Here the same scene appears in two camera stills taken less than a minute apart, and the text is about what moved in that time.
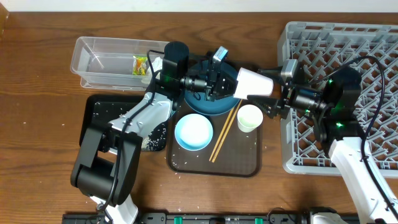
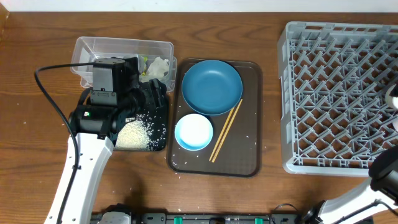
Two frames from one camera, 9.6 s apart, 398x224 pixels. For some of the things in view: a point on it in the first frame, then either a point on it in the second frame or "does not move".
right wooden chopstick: (213, 160) does not move
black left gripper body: (190, 83) → (129, 102)
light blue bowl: (193, 132) does not move
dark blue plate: (196, 100) does not move
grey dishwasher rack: (320, 48) does not move
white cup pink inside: (252, 83) → (391, 98)
